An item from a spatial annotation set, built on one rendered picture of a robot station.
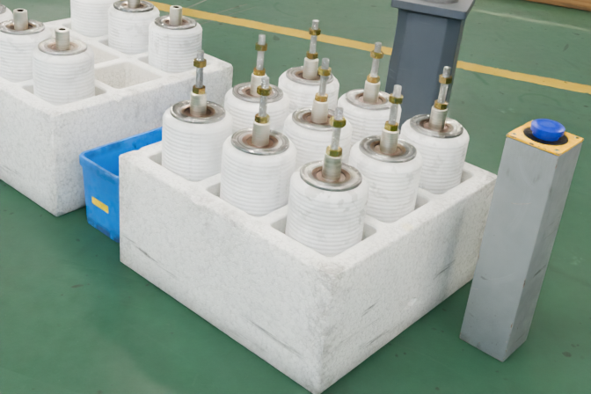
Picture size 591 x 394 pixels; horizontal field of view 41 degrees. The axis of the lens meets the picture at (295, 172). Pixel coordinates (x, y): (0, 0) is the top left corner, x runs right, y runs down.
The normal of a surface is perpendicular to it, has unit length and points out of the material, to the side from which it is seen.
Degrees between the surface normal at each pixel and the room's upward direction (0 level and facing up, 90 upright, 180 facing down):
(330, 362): 90
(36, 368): 0
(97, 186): 92
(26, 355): 0
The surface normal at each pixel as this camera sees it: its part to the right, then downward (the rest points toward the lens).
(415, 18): -0.32, 0.41
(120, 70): 0.75, 0.36
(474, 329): -0.66, 0.29
